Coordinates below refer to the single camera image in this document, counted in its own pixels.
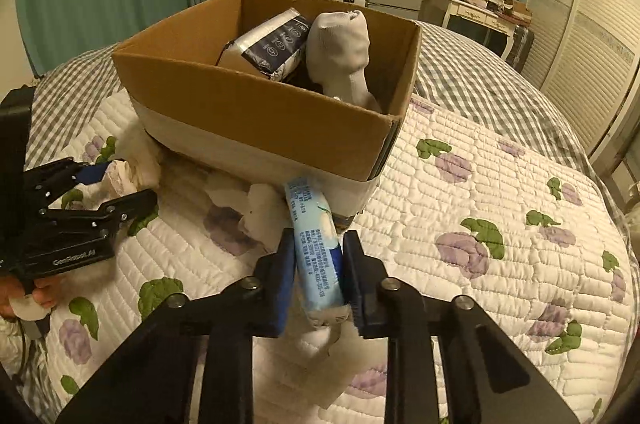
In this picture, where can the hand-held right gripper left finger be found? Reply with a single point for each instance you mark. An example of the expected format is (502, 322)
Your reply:
(285, 276)

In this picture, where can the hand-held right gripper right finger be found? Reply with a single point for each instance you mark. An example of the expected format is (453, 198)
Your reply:
(352, 276)

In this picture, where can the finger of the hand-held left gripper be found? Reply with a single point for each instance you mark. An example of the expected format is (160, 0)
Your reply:
(92, 174)
(127, 206)

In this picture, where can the white packet with lilac print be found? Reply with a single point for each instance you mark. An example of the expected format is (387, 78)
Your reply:
(120, 176)

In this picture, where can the blue and white tissue pack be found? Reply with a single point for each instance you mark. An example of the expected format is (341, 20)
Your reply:
(317, 249)

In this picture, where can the brown cardboard box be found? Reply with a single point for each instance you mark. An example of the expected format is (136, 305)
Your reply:
(260, 123)

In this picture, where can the white soft cloth bundle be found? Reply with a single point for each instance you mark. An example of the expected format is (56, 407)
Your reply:
(255, 209)

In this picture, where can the person's left hand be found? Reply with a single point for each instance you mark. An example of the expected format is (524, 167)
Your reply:
(46, 295)

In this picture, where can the white fluffy cloth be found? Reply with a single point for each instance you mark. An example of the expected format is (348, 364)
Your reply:
(137, 143)

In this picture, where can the white floral quilt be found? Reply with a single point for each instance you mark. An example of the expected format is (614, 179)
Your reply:
(450, 254)

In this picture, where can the dark blue and white pack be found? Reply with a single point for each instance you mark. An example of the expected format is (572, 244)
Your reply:
(270, 46)

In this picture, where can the white sock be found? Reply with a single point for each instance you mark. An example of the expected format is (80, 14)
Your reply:
(337, 48)

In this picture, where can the grey gingham bed sheet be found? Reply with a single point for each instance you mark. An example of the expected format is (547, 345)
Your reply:
(480, 83)

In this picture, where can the dark suitcase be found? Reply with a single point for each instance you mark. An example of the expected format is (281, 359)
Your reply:
(520, 46)

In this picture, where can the white vanity table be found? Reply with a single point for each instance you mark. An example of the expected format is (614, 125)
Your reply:
(475, 13)

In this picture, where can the white louvered wardrobe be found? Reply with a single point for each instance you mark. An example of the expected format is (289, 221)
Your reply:
(585, 33)

